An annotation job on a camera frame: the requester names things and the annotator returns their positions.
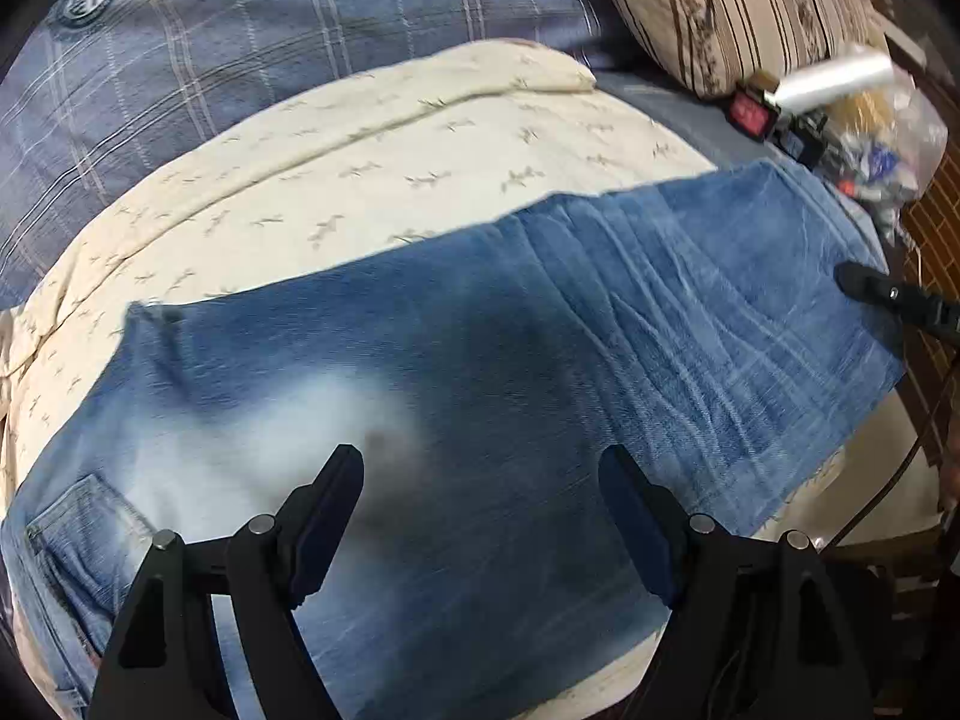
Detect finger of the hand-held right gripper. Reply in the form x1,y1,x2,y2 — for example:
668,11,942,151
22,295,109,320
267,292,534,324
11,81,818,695
835,261,960,350

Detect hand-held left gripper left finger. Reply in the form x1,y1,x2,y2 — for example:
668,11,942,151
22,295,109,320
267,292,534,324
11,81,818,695
88,444,366,720

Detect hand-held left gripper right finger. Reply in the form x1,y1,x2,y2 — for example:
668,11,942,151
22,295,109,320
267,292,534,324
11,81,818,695
598,444,875,720

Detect blue denim pants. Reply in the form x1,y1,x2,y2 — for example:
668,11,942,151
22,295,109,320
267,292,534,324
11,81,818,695
0,161,907,720

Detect clear plastic bag of items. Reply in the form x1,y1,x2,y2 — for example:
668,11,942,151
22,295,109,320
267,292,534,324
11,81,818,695
817,82,950,241

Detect small black box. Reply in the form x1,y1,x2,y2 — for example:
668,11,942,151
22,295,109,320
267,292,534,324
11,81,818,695
780,112,830,166

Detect red box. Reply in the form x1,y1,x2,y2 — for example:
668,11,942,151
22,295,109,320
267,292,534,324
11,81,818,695
729,79,781,142

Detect clear plastic roll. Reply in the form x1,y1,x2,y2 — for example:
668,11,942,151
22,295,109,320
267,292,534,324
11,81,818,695
776,45,895,112

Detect beige striped pillow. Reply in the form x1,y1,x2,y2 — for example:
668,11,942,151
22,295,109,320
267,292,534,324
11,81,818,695
570,0,893,100

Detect cream leaf-print blanket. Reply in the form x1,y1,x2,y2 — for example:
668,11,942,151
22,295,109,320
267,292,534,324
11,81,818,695
0,40,931,720

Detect blue plaid cushion with emblem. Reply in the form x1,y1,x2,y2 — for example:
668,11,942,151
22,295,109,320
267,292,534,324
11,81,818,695
0,0,623,312

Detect black cable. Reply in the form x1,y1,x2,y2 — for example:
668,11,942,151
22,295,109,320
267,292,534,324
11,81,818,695
825,345,953,548

